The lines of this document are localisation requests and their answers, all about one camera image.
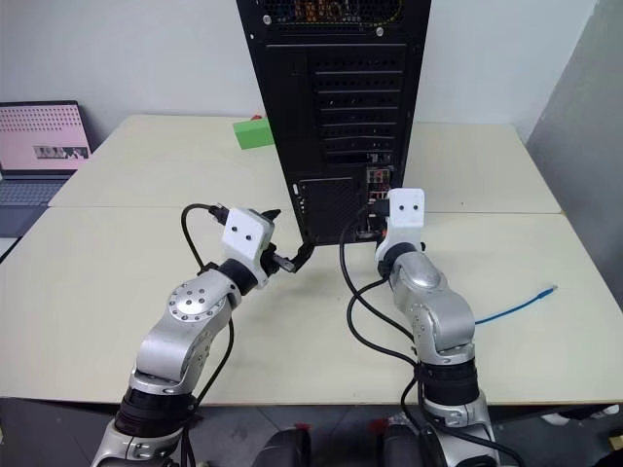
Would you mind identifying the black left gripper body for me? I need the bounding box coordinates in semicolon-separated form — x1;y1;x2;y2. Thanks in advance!
260;244;296;279

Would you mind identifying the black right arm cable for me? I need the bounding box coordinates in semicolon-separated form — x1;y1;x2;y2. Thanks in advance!
338;198;523;467

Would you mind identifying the white object under table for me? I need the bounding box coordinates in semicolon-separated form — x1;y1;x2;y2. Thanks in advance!
539;402;623;426

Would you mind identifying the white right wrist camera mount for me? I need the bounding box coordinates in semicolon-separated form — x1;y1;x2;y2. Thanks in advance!
373;187;427;265

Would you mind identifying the green rectangular block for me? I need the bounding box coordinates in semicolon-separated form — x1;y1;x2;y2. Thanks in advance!
232;118;274;151

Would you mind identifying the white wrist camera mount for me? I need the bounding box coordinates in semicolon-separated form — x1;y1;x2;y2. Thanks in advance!
222;206;275;291
373;187;427;265

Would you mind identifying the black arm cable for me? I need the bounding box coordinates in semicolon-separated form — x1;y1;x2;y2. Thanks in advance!
338;198;523;467
180;202;236;467

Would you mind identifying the blue ethernet cable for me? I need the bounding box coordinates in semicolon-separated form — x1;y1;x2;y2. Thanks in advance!
474;283;558;326

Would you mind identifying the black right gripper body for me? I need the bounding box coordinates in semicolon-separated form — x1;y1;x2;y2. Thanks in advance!
365;215;389;241

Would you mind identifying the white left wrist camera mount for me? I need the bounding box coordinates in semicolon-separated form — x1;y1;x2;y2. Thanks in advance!
222;206;275;291

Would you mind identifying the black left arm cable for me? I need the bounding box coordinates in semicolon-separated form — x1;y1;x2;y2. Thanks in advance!
180;202;236;467

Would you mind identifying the grey laptop with pink screen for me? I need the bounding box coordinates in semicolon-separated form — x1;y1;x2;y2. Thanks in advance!
0;100;93;238

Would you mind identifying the black computer tower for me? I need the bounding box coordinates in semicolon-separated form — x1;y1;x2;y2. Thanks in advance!
236;0;432;246

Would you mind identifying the dark rounded shape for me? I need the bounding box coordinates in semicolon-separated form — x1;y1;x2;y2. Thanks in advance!
252;426;313;467

